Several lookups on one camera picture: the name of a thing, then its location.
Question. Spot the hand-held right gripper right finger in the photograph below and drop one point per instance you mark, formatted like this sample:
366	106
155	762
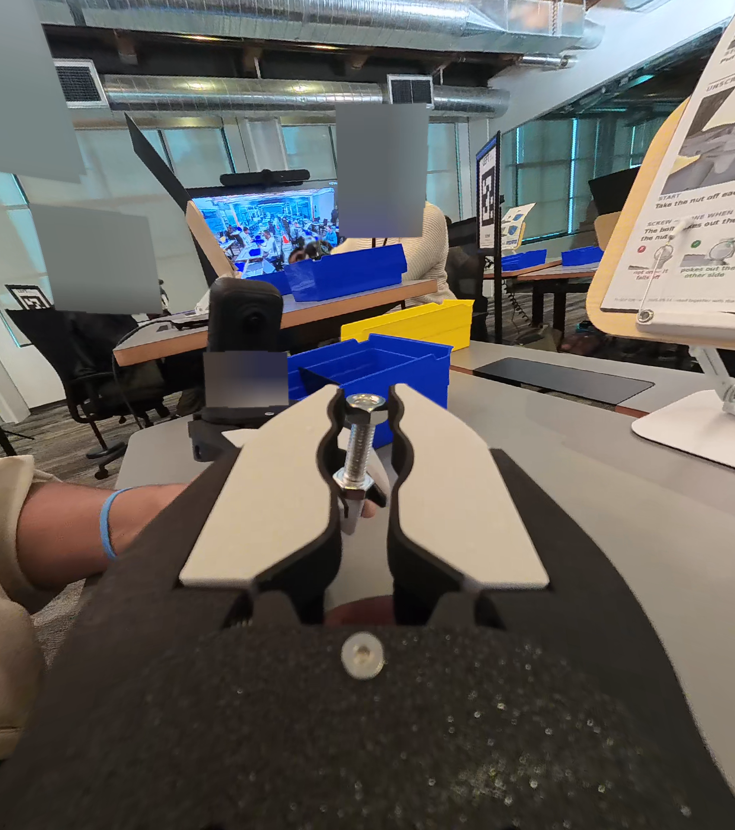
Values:
464	512

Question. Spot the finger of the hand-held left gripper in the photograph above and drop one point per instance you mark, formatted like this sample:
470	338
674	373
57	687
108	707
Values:
377	473
353	519

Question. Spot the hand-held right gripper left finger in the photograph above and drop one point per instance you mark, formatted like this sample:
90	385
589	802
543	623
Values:
263	512

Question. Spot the steel hex bolt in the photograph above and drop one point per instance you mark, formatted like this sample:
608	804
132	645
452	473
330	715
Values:
359	447

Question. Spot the blue divided storage bin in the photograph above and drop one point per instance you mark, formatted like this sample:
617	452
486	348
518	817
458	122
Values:
419	382

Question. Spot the person's left forearm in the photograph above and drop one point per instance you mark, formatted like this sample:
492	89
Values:
62	538

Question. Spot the person's left hand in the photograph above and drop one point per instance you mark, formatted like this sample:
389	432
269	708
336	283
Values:
147	512

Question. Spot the black bin divider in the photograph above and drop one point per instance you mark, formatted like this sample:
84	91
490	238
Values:
319	384

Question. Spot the blue wristband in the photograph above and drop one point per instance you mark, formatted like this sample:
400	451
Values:
106	525

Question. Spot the yellow storage bin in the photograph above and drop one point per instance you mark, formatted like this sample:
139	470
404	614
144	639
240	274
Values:
419	324

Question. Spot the black table panel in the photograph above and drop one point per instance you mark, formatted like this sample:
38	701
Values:
562	379

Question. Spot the grey wood-edged table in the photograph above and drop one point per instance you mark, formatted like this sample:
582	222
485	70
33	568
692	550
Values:
536	350

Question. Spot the black office chair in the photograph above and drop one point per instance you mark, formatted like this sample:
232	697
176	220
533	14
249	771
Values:
468	259
43	343

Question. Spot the long blue storage bin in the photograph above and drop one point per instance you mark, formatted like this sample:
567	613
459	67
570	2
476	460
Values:
354	275

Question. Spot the black white marker tag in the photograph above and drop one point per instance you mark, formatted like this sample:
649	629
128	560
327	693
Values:
30	298

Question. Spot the black video bar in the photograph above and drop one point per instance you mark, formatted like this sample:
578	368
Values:
263	178

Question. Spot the wooden instruction board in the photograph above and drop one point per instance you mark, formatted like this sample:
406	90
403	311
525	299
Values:
517	224

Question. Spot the black diagonal beam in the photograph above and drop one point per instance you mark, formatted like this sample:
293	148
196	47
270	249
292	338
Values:
153	159

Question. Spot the tall marker sign stand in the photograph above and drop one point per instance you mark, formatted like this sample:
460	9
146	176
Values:
488	194

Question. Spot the white air vent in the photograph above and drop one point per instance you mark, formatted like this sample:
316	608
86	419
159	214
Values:
79	83
409	89

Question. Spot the instruction board on white stand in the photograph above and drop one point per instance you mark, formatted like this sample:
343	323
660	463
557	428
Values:
717	162

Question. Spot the wall television screen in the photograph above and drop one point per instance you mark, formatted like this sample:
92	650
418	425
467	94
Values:
257	220

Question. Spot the silver air duct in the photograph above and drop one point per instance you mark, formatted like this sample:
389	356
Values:
276	97
341	13

